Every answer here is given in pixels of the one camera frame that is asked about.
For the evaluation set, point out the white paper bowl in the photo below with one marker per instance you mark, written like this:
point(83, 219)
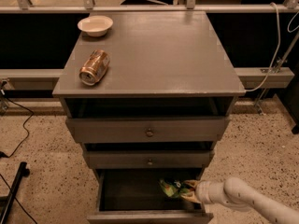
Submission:
point(95, 26)

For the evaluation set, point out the green rice chip bag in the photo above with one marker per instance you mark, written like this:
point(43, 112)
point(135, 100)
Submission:
point(173, 188)

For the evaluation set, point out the black stand leg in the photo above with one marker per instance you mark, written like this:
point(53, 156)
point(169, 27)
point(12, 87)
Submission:
point(7, 201)

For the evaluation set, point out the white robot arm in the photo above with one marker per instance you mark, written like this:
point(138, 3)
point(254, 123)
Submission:
point(236, 194)

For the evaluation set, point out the crushed gold soda can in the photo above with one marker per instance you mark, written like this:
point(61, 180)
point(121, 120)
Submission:
point(94, 68)

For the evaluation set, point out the bottom grey drawer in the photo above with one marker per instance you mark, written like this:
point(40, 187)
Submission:
point(134, 196)

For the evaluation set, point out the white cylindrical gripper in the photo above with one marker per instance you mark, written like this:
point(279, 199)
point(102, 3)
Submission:
point(203, 191)

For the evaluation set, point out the metal railing frame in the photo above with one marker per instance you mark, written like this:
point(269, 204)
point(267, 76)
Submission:
point(149, 3)

